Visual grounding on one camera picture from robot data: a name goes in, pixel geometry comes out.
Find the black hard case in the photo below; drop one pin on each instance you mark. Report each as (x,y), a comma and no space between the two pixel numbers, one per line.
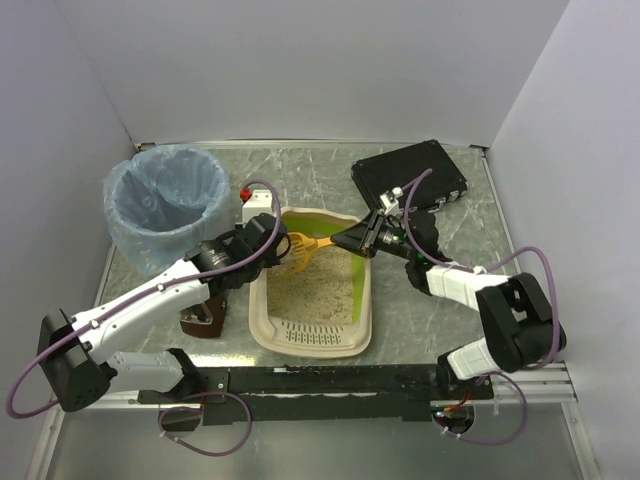
(378,174)

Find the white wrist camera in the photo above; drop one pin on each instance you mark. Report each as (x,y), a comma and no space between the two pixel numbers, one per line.
(255,202)
(390,201)

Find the trash bin with blue bag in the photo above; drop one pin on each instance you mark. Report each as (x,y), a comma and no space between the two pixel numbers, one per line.
(164,202)

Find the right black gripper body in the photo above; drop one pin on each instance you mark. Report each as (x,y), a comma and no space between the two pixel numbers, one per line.
(370,236)

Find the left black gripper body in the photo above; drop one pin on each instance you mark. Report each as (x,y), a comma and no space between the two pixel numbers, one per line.
(267,239)

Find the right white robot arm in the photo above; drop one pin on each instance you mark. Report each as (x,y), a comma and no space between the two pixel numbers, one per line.
(516,317)

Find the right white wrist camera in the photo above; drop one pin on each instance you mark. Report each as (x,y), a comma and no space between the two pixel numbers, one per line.
(390,201)

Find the brown leather holder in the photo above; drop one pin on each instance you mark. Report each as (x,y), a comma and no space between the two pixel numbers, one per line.
(205,320)

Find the beige green litter box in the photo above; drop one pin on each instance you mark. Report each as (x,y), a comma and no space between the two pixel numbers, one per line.
(323,312)

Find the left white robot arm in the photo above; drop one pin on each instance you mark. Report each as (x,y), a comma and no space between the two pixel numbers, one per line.
(83,355)

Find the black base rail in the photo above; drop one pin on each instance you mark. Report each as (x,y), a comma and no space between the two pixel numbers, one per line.
(337,392)

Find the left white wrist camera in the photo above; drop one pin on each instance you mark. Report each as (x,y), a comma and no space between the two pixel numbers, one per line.
(255,202)

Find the orange litter scoop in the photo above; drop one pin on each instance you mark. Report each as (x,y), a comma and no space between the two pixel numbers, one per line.
(301,251)

